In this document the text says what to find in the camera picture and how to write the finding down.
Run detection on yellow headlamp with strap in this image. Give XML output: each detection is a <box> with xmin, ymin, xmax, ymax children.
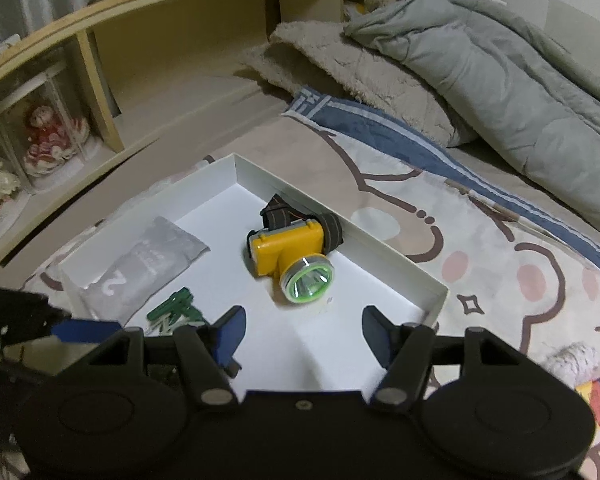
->
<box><xmin>246</xmin><ymin>194</ymin><xmax>343</xmax><ymax>304</ymax></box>

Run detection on white string bundle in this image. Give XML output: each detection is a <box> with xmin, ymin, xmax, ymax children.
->
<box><xmin>542</xmin><ymin>341</ymin><xmax>600</xmax><ymax>391</ymax></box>

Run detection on colourful card box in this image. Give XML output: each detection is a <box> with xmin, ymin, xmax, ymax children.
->
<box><xmin>576</xmin><ymin>378</ymin><xmax>600</xmax><ymax>426</ymax></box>

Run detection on white shallow cardboard box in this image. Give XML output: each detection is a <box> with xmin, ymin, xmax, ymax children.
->
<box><xmin>59</xmin><ymin>154</ymin><xmax>449</xmax><ymax>393</ymax></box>

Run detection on doll in clear case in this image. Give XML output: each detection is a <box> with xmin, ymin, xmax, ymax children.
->
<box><xmin>0</xmin><ymin>61</ymin><xmax>102</xmax><ymax>192</ymax></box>

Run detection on wooden bedside shelf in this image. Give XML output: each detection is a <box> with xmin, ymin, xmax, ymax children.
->
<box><xmin>0</xmin><ymin>0</ymin><xmax>351</xmax><ymax>271</ymax></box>

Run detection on grey pouch number two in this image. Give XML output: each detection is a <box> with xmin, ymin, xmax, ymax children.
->
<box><xmin>80</xmin><ymin>217</ymin><xmax>210</xmax><ymax>325</ymax></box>

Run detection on beige fluffy pillow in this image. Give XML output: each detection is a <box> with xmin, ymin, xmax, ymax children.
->
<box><xmin>240</xmin><ymin>21</ymin><xmax>477</xmax><ymax>148</ymax></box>

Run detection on green clips with bands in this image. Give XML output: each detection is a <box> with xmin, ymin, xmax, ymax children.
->
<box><xmin>146</xmin><ymin>287</ymin><xmax>208</xmax><ymax>335</ymax></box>

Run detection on cartoon bear patterned cloth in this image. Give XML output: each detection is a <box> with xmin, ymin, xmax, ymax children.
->
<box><xmin>24</xmin><ymin>92</ymin><xmax>600</xmax><ymax>479</ymax></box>

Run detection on grey quilted duvet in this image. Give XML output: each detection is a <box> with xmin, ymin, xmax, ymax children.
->
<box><xmin>346</xmin><ymin>0</ymin><xmax>600</xmax><ymax>231</ymax></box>

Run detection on white headboard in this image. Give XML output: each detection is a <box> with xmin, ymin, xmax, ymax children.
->
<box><xmin>544</xmin><ymin>0</ymin><xmax>600</xmax><ymax>77</ymax></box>

